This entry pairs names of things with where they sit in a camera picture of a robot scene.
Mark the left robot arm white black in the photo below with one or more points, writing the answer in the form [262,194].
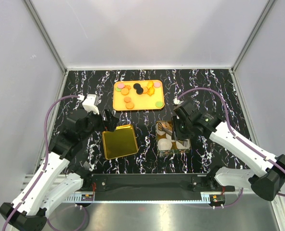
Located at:
[30,210]

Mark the white paper cup bottom-right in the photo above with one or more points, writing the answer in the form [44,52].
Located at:
[183,144]

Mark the gold square cookie tin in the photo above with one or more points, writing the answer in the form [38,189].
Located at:
[174,149]

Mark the yellow star cookie lower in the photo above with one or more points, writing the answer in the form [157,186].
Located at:
[151,91]

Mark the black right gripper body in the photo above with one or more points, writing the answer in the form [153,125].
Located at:
[181,129]

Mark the pink round cookie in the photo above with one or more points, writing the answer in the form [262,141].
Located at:
[157,84]
[120,85]

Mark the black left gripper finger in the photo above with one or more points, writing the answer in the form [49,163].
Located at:
[110,125]
[110,117]

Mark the orange scalloped cookie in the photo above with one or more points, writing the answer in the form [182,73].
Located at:
[166,125]

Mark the white paper cup centre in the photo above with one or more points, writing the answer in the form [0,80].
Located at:
[169,137]

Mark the green round cookie right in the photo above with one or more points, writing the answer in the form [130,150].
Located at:
[159,104]

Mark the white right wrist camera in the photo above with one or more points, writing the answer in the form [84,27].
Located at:
[176,101]

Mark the black round cookie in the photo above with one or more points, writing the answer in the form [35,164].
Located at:
[136,86]
[139,91]

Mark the right electronics board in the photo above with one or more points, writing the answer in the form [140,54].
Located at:
[216,198]

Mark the pink round cookie left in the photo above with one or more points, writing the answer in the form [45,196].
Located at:
[120,85]

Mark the white paper cup top-left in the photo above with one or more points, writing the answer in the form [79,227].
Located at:
[160,129]

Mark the yellow star cookie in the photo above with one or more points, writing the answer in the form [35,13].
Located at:
[150,85]
[151,91]

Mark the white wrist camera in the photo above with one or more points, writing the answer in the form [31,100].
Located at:
[90,103]
[176,101]

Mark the yellow star cookie upper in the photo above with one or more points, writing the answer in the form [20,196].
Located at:
[150,85]

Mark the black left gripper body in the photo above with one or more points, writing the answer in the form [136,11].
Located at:
[96,122]

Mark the electronics board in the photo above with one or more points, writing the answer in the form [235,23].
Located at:
[216,198]
[87,197]

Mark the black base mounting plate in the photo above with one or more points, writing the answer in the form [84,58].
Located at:
[194,182]

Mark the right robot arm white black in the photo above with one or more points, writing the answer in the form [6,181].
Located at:
[266,173]

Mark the yellow plastic tray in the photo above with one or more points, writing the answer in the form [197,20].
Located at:
[141,102]

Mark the gold tin lid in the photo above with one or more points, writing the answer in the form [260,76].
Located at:
[120,143]

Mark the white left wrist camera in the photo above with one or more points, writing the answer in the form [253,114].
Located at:
[90,103]

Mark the pink round cookie right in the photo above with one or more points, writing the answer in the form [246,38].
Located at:
[157,84]

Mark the white paper cup bottom-left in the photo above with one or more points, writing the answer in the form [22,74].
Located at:
[164,144]

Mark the left electronics board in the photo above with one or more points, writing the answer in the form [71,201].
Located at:
[87,197]

